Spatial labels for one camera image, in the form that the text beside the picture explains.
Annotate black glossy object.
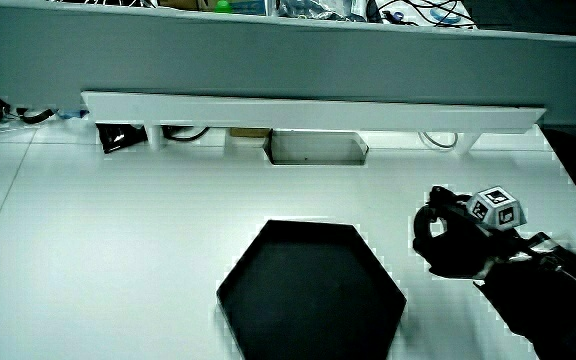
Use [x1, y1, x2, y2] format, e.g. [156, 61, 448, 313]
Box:
[95, 123, 149, 155]

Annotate person's right forearm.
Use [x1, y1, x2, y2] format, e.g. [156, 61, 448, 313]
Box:
[472, 231, 576, 360]

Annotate white desk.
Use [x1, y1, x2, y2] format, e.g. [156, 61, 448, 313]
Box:
[0, 118, 576, 360]

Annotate person's right hand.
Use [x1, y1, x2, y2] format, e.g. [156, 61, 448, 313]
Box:
[420, 185, 529, 280]

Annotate black tape roll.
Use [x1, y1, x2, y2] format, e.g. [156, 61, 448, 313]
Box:
[411, 203, 452, 257]

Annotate tangled black cables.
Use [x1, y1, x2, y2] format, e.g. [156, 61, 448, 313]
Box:
[373, 0, 478, 29]

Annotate black hexagonal tray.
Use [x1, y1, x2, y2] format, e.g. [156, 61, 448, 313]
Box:
[215, 219, 408, 360]

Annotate white shelf riser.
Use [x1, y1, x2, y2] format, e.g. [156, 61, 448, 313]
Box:
[80, 90, 548, 157]

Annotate black cable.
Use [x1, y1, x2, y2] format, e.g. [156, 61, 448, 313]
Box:
[161, 125, 211, 143]
[14, 106, 57, 126]

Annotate brown cardboard box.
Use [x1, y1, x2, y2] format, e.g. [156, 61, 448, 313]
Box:
[156, 0, 219, 13]

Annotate brown cardboard piece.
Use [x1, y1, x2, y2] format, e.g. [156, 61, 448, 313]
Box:
[228, 127, 273, 139]

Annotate grey partition panel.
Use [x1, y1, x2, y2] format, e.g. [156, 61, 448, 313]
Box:
[0, 0, 576, 126]

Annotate clear plastic bag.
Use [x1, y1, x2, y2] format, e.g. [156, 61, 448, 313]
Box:
[273, 0, 369, 23]

